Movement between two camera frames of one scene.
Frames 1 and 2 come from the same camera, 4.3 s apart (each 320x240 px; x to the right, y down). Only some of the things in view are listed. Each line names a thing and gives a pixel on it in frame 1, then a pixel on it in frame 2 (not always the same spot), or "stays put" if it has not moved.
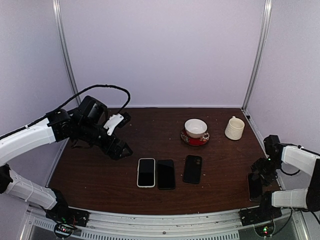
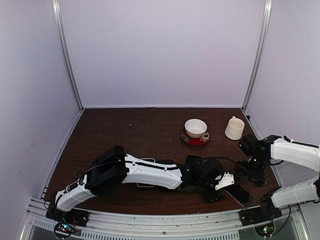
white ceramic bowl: [195, 128] stays put
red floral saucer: [193, 141] stays put
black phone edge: [255, 187] to [240, 194]
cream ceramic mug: [235, 128] stays put
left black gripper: [115, 154] to [211, 198]
